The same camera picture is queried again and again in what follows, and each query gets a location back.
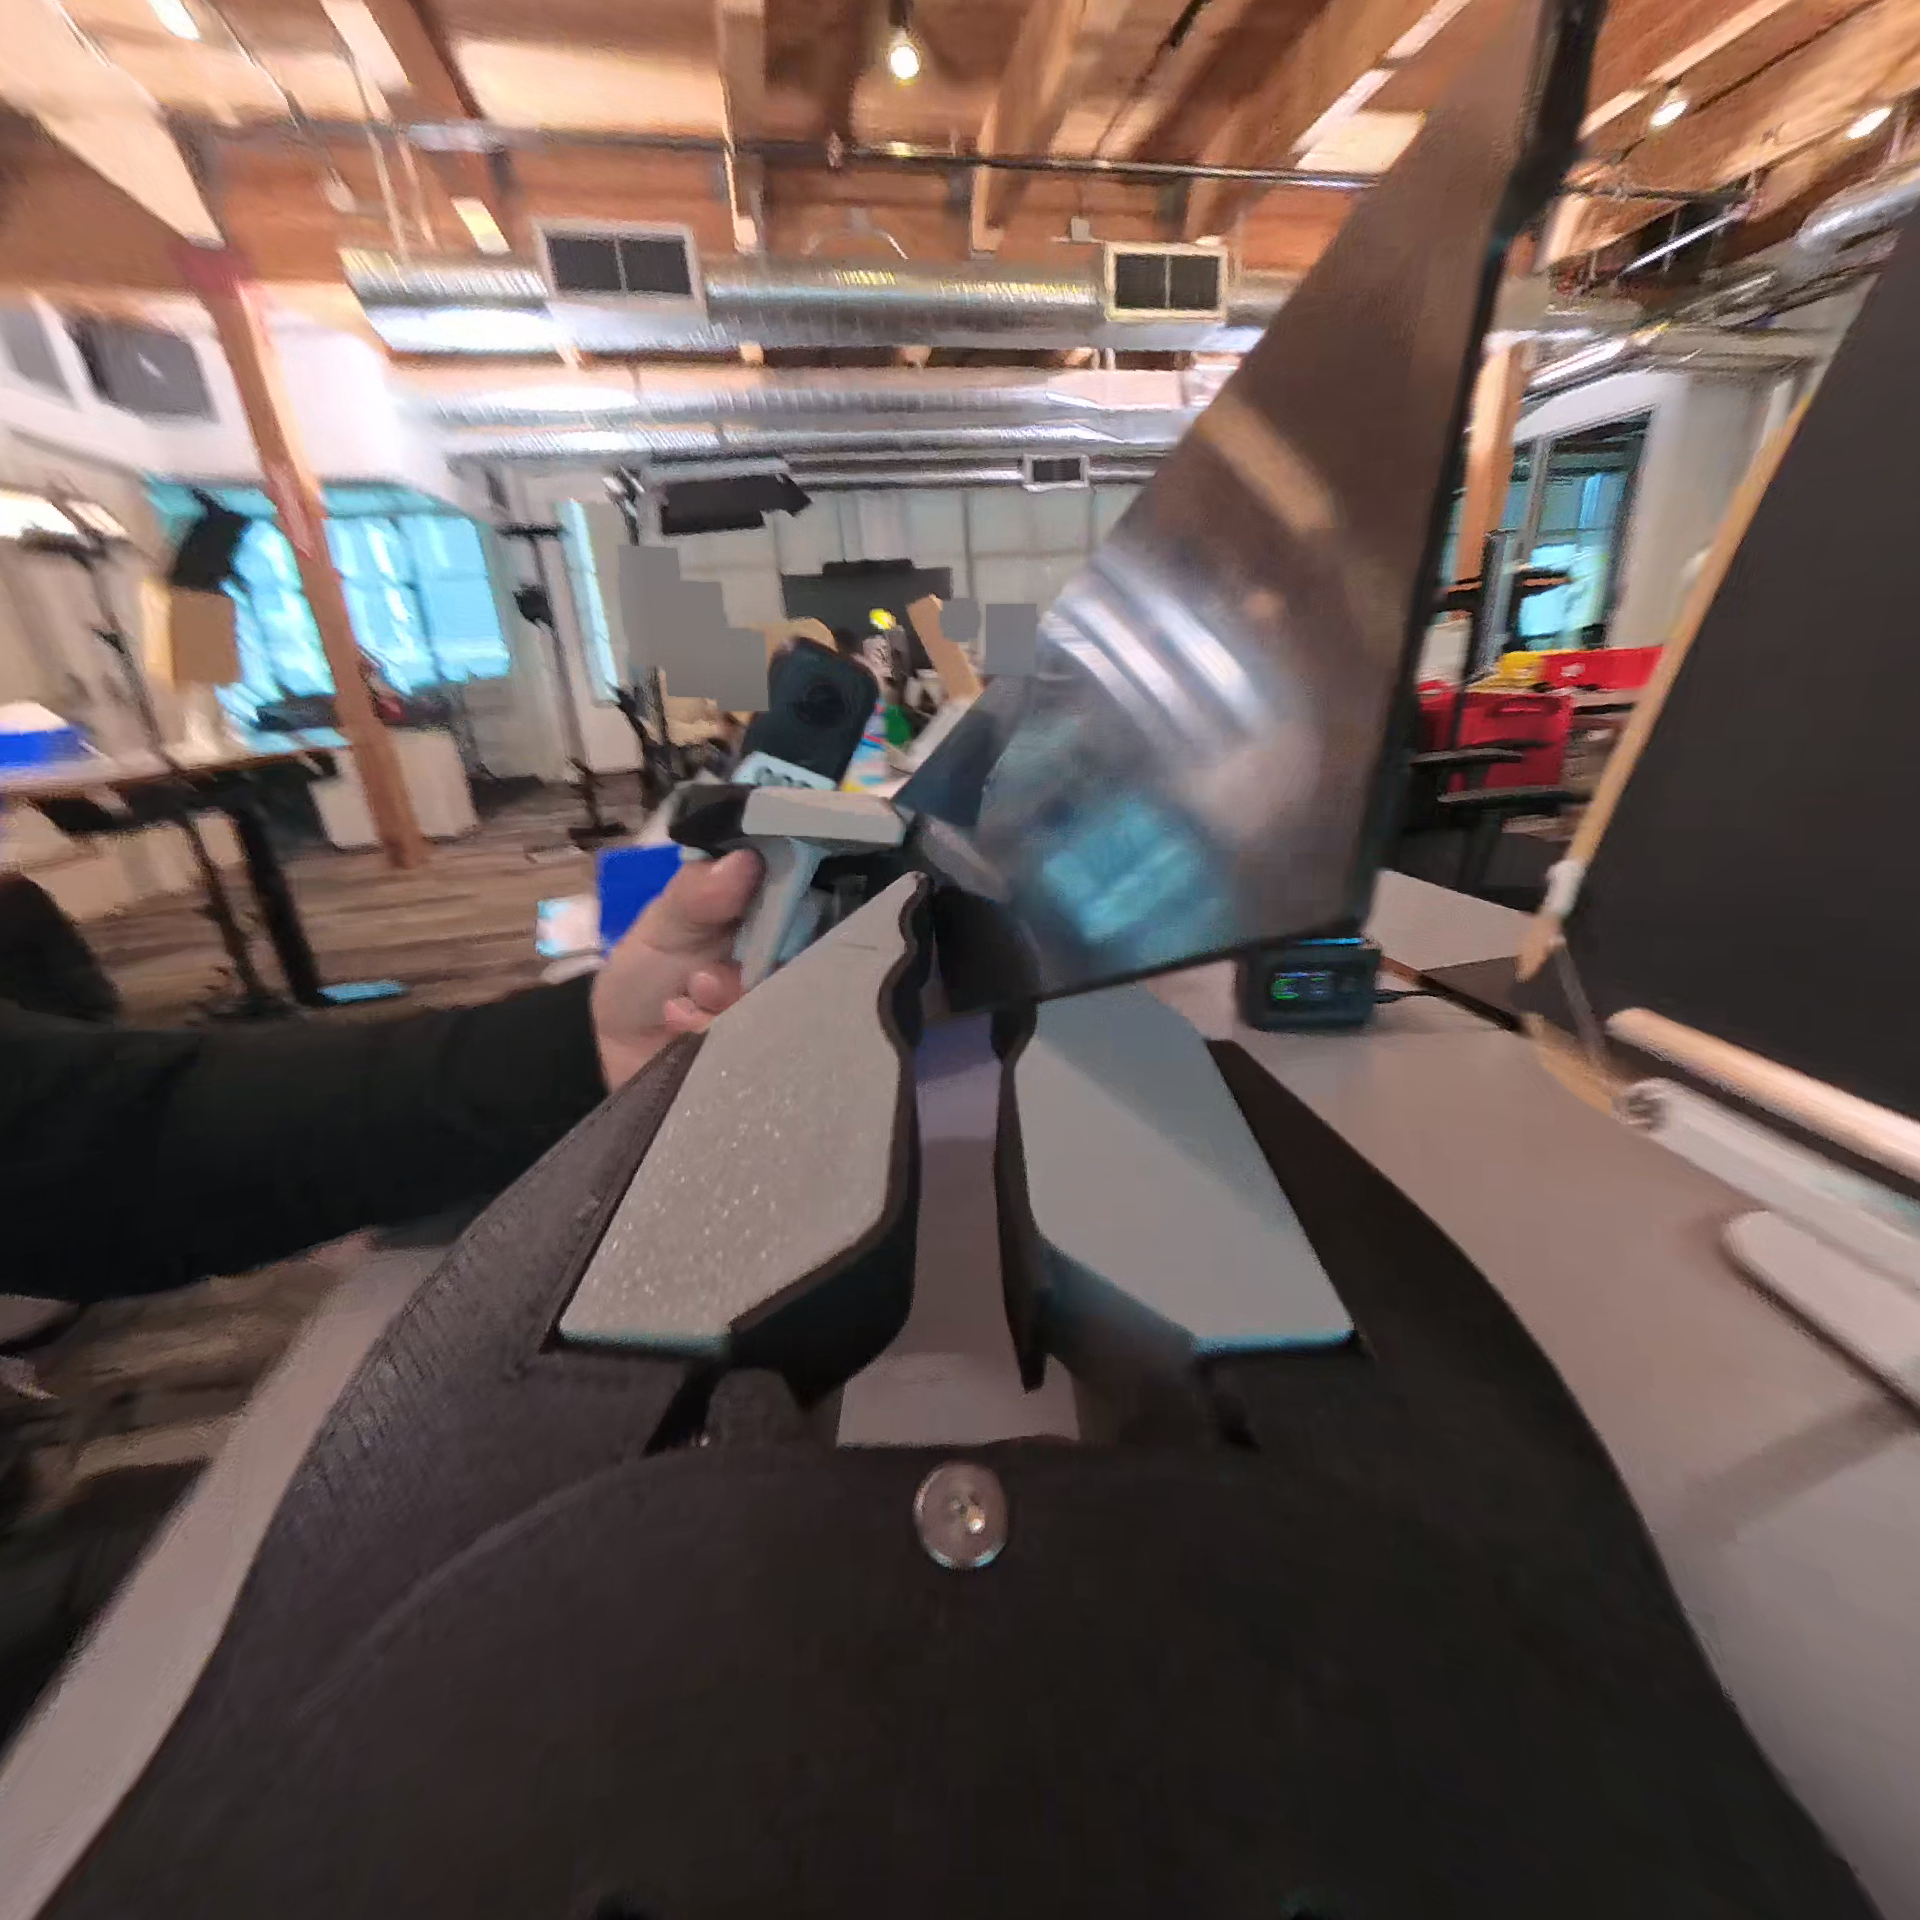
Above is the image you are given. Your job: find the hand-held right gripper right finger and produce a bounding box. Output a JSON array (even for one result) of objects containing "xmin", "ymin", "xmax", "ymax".
[{"xmin": 992, "ymin": 998, "xmax": 1360, "ymax": 1392}]

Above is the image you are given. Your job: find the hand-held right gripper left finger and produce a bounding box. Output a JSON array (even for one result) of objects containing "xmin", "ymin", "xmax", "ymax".
[{"xmin": 557, "ymin": 873, "xmax": 941, "ymax": 1402}]

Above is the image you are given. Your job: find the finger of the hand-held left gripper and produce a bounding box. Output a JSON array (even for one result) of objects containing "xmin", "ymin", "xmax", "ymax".
[
  {"xmin": 731, "ymin": 787, "xmax": 914, "ymax": 981},
  {"xmin": 902, "ymin": 815, "xmax": 1013, "ymax": 906}
]

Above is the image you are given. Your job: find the blue plastic bin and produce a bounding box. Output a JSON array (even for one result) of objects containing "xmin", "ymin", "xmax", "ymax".
[{"xmin": 598, "ymin": 845, "xmax": 689, "ymax": 951}]

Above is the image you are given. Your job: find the dark glossy sheet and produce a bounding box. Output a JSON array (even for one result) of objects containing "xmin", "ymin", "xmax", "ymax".
[{"xmin": 902, "ymin": 0, "xmax": 1607, "ymax": 1011}]

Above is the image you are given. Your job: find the person's left hand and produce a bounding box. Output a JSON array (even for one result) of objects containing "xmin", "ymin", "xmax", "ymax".
[{"xmin": 592, "ymin": 848, "xmax": 768, "ymax": 1093}]

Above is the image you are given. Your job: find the black light stand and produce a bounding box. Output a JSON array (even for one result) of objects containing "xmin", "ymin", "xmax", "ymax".
[{"xmin": 503, "ymin": 518, "xmax": 633, "ymax": 848}]

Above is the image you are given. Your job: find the dark charging case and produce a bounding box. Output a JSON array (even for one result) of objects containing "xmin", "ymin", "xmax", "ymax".
[{"xmin": 1237, "ymin": 937, "xmax": 1391, "ymax": 1039}]

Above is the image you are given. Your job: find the black office chair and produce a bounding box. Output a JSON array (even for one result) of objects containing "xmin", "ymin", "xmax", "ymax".
[{"xmin": 1411, "ymin": 744, "xmax": 1577, "ymax": 888}]

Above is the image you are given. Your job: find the brown-edged desk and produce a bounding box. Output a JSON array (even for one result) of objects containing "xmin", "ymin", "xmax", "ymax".
[{"xmin": 0, "ymin": 736, "xmax": 355, "ymax": 1009}]

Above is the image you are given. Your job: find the red basket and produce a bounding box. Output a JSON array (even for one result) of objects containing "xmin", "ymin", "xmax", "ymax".
[{"xmin": 1417, "ymin": 680, "xmax": 1575, "ymax": 799}]

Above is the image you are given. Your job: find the white air vent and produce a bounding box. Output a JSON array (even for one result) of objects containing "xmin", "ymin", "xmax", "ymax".
[
  {"xmin": 1106, "ymin": 240, "xmax": 1231, "ymax": 320},
  {"xmin": 537, "ymin": 225, "xmax": 703, "ymax": 310}
]

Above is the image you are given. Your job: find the white board stand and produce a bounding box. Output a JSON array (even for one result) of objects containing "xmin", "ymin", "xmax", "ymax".
[{"xmin": 1605, "ymin": 1007, "xmax": 1920, "ymax": 1414}]

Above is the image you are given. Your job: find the red storage bin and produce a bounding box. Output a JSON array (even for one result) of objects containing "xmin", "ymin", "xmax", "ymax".
[{"xmin": 1501, "ymin": 645, "xmax": 1667, "ymax": 694}]

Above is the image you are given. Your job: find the black wood-framed board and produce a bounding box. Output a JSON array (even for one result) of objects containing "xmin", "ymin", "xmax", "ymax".
[{"xmin": 1515, "ymin": 256, "xmax": 1920, "ymax": 1202}]

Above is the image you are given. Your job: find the wooden post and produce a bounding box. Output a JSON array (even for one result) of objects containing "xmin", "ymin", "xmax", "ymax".
[{"xmin": 187, "ymin": 248, "xmax": 431, "ymax": 873}]

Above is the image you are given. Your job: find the silver air duct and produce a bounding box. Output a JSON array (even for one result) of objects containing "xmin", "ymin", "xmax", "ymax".
[{"xmin": 346, "ymin": 248, "xmax": 1278, "ymax": 361}]

